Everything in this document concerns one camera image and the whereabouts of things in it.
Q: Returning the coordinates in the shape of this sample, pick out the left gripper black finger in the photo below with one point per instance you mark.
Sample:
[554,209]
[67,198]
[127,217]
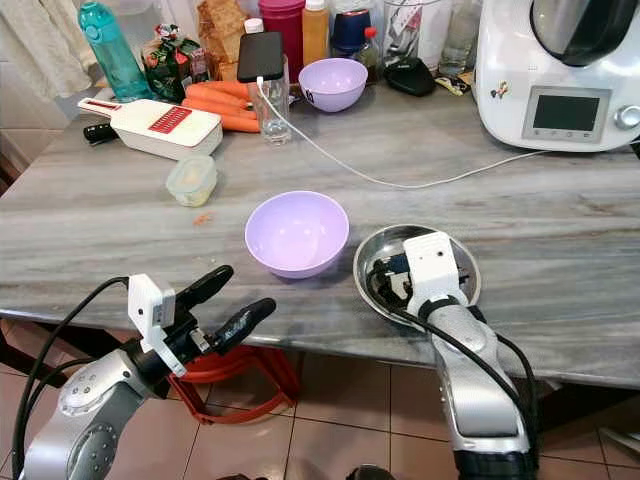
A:
[205,287]
[245,323]

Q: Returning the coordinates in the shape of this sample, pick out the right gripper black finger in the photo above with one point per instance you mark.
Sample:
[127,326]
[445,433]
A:
[379,280]

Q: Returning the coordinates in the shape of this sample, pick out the stainless steel bowl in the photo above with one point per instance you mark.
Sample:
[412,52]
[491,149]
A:
[380,243]

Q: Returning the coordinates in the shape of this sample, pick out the light purple plastic bowl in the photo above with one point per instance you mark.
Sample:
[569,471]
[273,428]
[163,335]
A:
[332,85]
[297,235]

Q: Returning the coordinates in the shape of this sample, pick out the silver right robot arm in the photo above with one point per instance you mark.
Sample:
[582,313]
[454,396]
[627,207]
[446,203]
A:
[485,390]

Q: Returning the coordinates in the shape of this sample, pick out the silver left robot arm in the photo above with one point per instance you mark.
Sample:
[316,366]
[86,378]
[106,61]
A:
[95,415]

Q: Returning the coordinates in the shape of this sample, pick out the red plastic stool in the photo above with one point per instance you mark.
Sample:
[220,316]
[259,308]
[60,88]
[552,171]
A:
[260,380]

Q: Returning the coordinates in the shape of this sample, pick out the small orange carrot scrap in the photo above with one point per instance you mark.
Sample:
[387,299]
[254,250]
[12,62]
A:
[203,218]

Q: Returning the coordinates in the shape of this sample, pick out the small clear plastic container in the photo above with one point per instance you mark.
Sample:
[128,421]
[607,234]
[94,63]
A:
[192,181]

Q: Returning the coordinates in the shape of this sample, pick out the white red vegetable slicer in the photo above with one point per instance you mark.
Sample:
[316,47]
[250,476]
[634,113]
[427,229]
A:
[150,133]

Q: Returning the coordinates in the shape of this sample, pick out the orange carrot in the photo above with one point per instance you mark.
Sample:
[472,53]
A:
[218,90]
[240,124]
[212,105]

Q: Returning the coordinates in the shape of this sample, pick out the clear drinking glass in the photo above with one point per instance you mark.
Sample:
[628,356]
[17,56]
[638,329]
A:
[273,120]

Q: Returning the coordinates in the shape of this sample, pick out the green snack bag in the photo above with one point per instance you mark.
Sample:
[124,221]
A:
[172,68]

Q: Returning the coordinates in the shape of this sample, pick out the small dark red-capped bottle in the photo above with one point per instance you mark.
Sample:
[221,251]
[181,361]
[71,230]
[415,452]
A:
[371,58]

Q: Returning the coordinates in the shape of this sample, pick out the black smartphone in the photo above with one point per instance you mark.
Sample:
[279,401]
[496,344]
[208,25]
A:
[261,56]

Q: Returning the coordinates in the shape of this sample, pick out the white kitchen cooking machine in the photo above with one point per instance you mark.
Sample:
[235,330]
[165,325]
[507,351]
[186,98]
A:
[510,60]

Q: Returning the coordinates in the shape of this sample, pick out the teal water bottle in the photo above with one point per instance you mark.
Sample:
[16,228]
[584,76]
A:
[112,58]

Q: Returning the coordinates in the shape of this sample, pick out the clear glass jar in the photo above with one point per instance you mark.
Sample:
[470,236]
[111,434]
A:
[412,30]

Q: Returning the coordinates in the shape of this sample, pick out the brown cracker bag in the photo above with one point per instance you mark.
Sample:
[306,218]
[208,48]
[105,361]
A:
[222,38]

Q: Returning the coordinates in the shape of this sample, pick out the blue jar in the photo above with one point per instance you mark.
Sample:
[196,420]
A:
[350,30]

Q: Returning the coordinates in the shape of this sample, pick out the orange sauce bottle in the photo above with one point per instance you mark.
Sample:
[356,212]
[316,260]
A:
[315,33]

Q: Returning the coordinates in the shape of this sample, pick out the dark red canister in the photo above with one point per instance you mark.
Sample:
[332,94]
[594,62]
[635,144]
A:
[282,20]

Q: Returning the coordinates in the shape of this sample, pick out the white hanging towel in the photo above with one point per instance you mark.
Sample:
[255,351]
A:
[50,40]

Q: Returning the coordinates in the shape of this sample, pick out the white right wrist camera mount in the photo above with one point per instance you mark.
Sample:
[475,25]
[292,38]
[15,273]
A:
[435,265]

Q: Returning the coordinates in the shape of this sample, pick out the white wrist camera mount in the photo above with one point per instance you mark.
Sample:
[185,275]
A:
[148,303]
[435,265]

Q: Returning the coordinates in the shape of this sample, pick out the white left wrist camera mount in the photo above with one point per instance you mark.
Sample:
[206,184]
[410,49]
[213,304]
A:
[148,303]

